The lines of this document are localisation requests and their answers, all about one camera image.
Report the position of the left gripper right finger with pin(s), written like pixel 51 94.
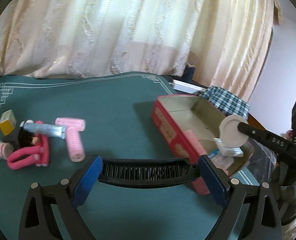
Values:
pixel 262 220

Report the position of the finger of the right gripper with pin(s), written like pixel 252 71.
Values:
pixel 270 138

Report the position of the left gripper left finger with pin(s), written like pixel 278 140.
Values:
pixel 37 218

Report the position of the white blue orange medicine box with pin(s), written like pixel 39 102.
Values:
pixel 227 151

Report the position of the pink foam bendy roller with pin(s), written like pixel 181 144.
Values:
pixel 37 155

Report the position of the silver blue tube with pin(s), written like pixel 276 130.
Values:
pixel 46 129

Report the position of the small pink hair roller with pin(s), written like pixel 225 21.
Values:
pixel 78 124

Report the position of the black hair comb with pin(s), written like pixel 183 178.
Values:
pixel 148 173

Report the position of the white blue printed packet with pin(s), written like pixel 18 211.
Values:
pixel 220 161

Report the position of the black dome cap object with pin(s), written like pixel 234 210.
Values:
pixel 19 138

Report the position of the gloved right hand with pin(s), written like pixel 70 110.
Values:
pixel 285 197

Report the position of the blue plaid folded cloth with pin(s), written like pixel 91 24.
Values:
pixel 226 102

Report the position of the green table mat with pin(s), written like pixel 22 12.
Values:
pixel 117 111

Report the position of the yellow small box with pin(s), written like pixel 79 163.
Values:
pixel 7 122

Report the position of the dark blue thread spool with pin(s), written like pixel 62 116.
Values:
pixel 188 73

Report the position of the white power strip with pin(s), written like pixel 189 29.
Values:
pixel 186 87

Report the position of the beige patterned curtain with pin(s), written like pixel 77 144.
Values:
pixel 225 40

